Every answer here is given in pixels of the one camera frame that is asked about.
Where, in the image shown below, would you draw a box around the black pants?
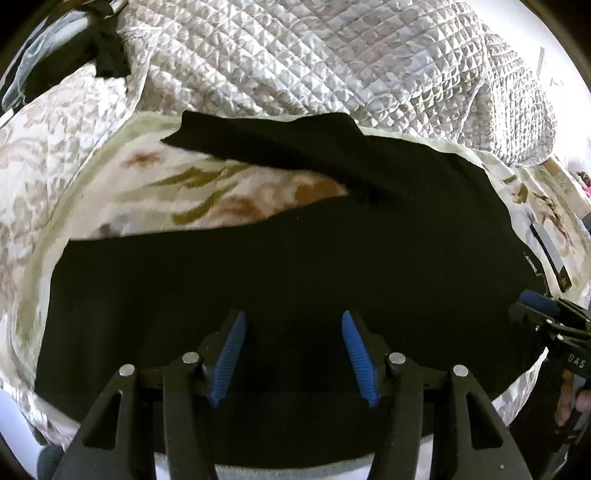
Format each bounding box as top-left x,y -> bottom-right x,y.
35,112 -> 548,467

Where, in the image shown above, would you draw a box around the person's right hand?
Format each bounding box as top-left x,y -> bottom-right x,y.
554,370 -> 591,427

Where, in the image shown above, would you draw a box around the dark clothes pile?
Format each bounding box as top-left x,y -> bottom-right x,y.
1,1 -> 130,114

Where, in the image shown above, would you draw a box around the floral fleece blanket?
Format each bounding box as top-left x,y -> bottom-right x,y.
3,113 -> 590,446

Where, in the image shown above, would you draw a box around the quilted floral bedspread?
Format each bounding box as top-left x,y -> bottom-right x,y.
0,0 -> 560,296

